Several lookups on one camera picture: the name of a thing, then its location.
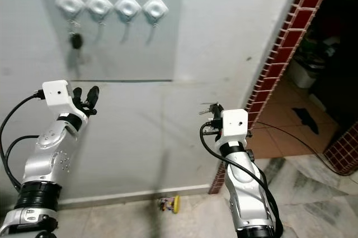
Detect silver metal key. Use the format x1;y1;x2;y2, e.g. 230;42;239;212
199;102;214;115

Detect red brick tile edging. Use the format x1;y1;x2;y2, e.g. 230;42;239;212
209;0;339;196

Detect small yellow toy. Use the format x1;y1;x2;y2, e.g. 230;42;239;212
159;195;181;214

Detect black rag on floor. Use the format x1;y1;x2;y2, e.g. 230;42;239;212
291;108;321;134

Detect grey baseboard strip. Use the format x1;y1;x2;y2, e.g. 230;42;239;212
59;185;213;208

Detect white bin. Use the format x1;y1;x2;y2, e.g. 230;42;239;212
288;54;328;89

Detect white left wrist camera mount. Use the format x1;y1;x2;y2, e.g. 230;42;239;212
42;80;88;122

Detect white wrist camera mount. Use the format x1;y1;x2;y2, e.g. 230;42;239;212
221;109;250;149
42;80;88;122

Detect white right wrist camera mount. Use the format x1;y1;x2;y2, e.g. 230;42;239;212
221;109;250;149

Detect black car key with ring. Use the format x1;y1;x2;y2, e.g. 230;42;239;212
68;20;82;51

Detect grey wall panel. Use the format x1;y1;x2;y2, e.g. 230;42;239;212
34;0;185;82

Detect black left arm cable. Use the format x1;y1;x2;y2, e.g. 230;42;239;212
0;93;46;191

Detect thin black floor cable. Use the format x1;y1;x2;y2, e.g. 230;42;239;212
249;128;343;175

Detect red brick tile wall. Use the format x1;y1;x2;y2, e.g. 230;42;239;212
323;123;358;177

